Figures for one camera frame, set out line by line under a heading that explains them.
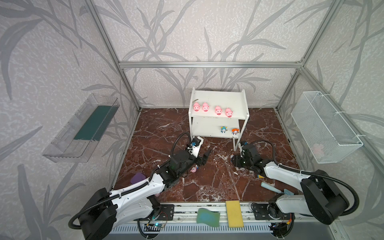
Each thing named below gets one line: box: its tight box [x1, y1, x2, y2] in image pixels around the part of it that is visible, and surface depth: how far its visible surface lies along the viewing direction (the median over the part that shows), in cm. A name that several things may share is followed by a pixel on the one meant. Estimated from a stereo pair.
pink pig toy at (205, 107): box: [202, 102, 210, 112], surface depth 75 cm
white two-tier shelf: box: [188, 87, 250, 151], surface depth 81 cm
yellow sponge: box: [225, 200, 244, 228], surface depth 74 cm
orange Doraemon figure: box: [231, 128, 240, 136], surface depth 86 cm
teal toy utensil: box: [260, 182, 294, 196], surface depth 82 cm
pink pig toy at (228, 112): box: [225, 107, 233, 118], surface depth 72 cm
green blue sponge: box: [196, 208, 221, 228], surface depth 73 cm
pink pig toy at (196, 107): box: [193, 102, 200, 112], surface depth 75 cm
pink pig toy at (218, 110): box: [215, 105, 223, 116], surface depth 73 cm
